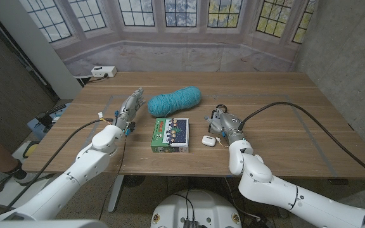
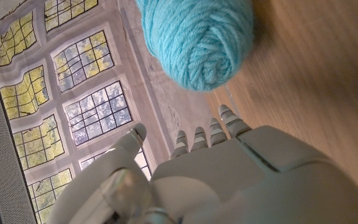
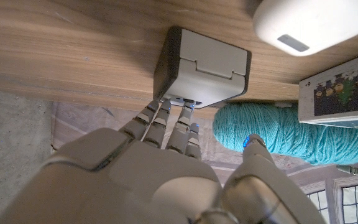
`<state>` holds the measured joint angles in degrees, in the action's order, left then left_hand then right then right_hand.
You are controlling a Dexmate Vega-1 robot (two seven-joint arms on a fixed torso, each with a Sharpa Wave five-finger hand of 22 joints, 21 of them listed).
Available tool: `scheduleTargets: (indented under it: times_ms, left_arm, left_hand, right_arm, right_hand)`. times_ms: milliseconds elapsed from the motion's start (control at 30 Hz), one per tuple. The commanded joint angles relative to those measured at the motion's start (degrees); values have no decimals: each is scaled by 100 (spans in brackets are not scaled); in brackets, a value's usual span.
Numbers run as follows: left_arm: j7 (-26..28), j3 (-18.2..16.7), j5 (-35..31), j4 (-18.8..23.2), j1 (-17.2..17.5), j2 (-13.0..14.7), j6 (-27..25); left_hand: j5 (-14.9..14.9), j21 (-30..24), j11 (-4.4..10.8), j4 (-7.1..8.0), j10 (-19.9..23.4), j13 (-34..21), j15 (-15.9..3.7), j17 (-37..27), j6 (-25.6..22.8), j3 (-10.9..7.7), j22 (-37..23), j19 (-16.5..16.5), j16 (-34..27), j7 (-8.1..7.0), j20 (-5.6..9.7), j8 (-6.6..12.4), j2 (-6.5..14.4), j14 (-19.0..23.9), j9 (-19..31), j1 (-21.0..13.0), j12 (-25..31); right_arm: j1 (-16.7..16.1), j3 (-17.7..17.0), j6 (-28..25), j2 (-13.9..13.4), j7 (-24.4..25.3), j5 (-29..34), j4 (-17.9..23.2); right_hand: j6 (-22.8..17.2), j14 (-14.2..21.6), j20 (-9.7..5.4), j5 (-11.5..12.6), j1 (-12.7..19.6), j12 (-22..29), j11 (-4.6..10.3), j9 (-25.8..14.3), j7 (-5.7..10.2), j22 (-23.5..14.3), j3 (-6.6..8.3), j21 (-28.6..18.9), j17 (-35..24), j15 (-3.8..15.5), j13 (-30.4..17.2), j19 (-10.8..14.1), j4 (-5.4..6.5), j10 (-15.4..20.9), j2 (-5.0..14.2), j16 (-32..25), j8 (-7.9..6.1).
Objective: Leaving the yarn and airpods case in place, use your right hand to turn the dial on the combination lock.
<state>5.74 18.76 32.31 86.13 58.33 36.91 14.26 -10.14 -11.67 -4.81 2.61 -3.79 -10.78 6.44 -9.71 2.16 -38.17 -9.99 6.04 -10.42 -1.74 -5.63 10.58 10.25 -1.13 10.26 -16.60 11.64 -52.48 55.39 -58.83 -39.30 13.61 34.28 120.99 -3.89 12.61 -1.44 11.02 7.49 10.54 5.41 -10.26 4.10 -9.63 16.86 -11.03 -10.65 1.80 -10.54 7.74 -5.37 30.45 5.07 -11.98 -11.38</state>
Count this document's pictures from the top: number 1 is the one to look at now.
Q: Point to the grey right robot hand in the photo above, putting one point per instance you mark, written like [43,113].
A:
[230,125]

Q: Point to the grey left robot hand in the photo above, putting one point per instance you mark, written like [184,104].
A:
[128,109]

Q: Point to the grey combination lock box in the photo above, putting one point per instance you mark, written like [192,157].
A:
[213,128]

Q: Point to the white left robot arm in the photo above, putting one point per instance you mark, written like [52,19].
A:
[81,164]

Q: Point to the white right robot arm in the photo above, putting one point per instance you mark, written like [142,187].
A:
[271,187]

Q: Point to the white airpods case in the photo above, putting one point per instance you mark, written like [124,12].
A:
[208,141]

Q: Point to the teal yarn skein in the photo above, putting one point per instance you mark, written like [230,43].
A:
[173,100]

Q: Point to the white power strip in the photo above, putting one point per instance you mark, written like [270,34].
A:
[104,71]

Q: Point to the green printed card box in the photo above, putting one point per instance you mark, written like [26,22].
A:
[171,134]

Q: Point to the printed window backdrop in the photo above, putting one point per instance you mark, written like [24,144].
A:
[176,54]

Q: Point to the blue bin with black gear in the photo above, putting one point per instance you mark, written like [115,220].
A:
[47,118]

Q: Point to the white table leg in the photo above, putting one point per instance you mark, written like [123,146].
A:
[115,193]

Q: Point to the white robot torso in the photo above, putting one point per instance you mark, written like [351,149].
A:
[198,206]

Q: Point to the yellow and black floor object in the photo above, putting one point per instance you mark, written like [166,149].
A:
[30,149]

